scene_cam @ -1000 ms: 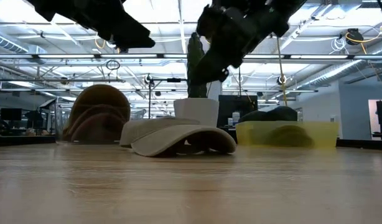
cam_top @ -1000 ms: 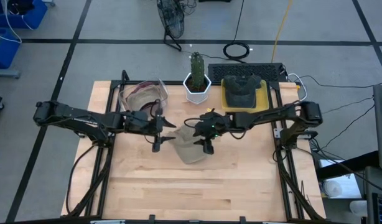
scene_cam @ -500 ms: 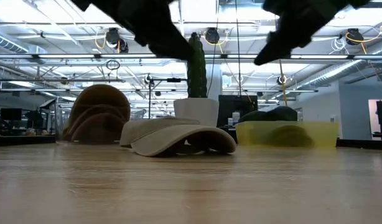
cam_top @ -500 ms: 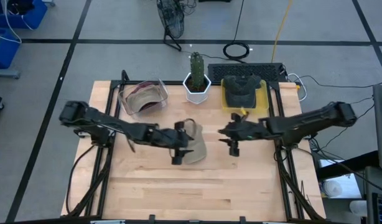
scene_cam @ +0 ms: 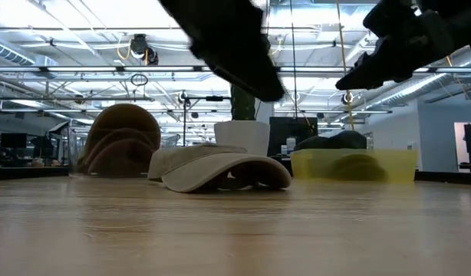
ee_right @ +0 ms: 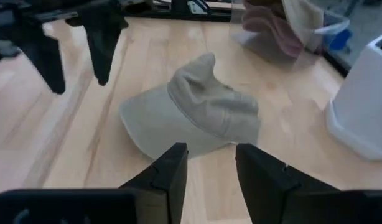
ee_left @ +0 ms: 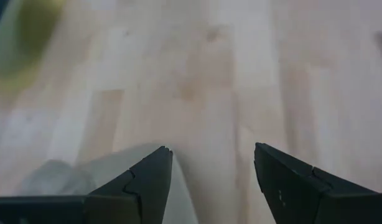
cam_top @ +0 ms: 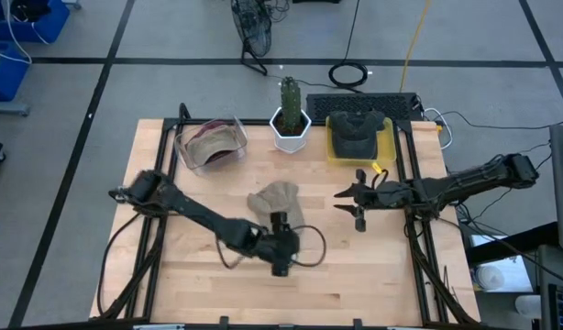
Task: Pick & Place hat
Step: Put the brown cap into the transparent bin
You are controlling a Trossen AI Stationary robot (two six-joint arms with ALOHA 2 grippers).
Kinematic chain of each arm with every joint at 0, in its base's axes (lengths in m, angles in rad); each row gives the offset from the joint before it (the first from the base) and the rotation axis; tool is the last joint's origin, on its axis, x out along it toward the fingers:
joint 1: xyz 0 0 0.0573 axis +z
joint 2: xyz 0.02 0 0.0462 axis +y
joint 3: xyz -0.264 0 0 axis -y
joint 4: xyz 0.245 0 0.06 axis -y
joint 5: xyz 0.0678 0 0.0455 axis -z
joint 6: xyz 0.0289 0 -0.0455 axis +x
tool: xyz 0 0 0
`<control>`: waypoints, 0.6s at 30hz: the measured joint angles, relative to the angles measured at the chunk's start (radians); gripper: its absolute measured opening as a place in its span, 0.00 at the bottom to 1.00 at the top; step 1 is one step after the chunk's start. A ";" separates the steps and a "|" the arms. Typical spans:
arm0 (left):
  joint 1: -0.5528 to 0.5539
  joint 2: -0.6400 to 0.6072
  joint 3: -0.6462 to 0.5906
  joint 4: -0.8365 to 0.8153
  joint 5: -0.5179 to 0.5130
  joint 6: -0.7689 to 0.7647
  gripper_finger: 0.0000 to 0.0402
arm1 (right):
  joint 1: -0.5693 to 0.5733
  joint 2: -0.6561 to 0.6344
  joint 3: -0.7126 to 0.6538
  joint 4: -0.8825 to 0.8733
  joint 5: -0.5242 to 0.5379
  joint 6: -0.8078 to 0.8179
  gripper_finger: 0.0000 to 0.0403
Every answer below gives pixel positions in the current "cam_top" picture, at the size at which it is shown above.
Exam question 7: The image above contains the yellow translucent plastic bin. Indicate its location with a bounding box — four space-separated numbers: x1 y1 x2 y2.
325 115 398 168

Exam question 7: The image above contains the green cactus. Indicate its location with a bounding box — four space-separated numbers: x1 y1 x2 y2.
280 75 303 132

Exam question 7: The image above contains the blue plastic bin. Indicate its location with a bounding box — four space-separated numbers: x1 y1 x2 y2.
0 41 32 104
0 0 72 45

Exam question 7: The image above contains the black metal table frame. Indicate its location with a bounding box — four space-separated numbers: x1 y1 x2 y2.
89 102 483 329

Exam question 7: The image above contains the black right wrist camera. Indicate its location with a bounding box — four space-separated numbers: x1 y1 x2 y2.
376 180 404 204

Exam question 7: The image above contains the clear plastic bin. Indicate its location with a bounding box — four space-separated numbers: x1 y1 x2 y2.
172 115 249 178

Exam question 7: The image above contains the black left wrist camera cable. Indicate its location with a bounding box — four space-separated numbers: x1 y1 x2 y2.
215 223 329 271

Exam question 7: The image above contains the white roll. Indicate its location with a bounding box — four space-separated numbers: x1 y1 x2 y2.
513 293 544 321

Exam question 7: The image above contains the yellow hanging cable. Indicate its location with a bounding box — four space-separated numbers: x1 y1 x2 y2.
398 0 434 94

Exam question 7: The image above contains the beige baseball cap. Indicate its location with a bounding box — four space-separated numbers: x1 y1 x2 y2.
246 180 306 234
185 125 243 168

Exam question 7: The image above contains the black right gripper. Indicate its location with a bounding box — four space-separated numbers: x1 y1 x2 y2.
333 169 415 233

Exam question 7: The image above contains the white hexagonal plant pot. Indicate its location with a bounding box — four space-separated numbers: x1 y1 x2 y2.
268 105 314 154

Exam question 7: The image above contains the black hanging cable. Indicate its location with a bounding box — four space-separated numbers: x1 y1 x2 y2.
327 0 370 90

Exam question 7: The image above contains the white cable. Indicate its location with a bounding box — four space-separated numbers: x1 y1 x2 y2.
422 106 455 152

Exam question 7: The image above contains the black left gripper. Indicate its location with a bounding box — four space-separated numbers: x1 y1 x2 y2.
253 211 303 278

